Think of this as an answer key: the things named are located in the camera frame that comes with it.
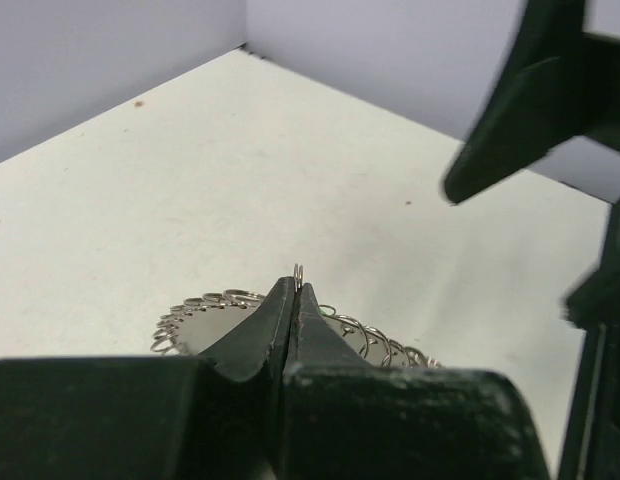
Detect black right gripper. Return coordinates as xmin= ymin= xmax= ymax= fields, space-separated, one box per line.
xmin=558 ymin=200 xmax=620 ymax=480

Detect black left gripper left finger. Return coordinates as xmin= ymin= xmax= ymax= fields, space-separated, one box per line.
xmin=197 ymin=276 xmax=295 ymax=385

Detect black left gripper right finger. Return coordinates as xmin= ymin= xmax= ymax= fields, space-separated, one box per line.
xmin=284 ymin=283 xmax=373 ymax=373

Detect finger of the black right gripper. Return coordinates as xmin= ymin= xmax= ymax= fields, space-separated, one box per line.
xmin=442 ymin=1 xmax=620 ymax=204

